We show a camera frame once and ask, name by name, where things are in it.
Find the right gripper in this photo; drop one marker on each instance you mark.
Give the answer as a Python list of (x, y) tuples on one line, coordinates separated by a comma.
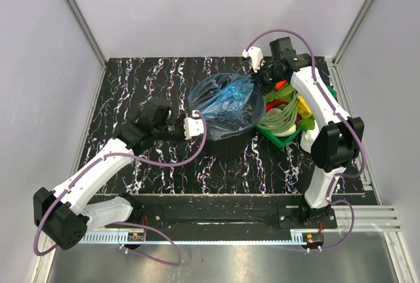
[(267, 88)]

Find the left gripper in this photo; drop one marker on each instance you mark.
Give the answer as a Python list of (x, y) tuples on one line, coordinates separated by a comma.
[(181, 120)]

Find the detached blue trash bag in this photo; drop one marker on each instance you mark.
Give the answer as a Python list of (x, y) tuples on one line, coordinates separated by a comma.
[(230, 103)]

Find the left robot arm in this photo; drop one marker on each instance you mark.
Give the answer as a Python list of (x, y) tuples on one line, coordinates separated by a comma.
[(65, 214)]

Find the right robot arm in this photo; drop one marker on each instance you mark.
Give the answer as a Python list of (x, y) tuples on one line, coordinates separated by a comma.
[(339, 141)]

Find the black trash bin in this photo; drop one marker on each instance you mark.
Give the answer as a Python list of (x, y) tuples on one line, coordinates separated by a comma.
[(229, 148)]

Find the orange carrot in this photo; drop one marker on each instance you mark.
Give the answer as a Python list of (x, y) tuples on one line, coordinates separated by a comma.
[(280, 85)]

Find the red chili pepper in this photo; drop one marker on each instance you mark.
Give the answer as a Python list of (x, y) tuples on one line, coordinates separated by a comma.
[(275, 104)]

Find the yellow white cabbage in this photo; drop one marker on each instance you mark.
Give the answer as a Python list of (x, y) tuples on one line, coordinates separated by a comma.
[(303, 109)]

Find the green long beans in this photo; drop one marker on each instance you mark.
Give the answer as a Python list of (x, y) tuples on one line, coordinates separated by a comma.
[(280, 122)]

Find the green leafy vegetable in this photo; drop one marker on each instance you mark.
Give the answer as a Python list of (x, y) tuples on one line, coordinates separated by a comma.
[(306, 124)]

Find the white crumpled paper ball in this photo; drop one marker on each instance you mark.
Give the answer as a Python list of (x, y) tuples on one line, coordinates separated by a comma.
[(307, 140)]

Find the green vegetable basket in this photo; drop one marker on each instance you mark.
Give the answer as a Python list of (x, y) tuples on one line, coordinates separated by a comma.
[(284, 93)]

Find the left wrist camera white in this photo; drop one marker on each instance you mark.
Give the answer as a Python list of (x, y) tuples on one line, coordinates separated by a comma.
[(194, 125)]

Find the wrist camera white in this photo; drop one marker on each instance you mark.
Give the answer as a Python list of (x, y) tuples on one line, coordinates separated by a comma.
[(194, 125), (255, 57)]

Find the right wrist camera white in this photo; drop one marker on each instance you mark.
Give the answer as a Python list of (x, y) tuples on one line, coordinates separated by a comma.
[(255, 57)]

